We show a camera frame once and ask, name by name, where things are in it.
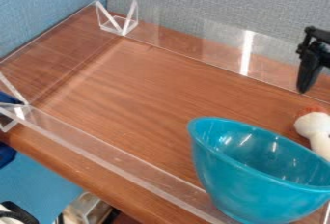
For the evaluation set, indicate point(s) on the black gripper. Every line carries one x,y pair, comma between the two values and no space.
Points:
314,55

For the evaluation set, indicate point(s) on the white and orange toy mushroom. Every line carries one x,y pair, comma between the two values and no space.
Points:
313,125

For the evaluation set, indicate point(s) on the blue plastic bowl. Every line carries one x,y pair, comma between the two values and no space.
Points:
262,178

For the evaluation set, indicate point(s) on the clear acrylic table barrier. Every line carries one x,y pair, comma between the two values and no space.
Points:
113,98

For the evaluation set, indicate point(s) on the dark blue object at left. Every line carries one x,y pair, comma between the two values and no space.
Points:
7,151

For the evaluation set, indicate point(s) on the black and white wheel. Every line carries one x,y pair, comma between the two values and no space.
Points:
12,214

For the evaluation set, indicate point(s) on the clear acrylic corner bracket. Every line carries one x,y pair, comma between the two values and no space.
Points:
114,23

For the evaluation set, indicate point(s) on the metal frame under table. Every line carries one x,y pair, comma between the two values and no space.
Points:
87,210

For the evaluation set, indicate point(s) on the clear acrylic left bracket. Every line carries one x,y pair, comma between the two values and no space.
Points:
14,111

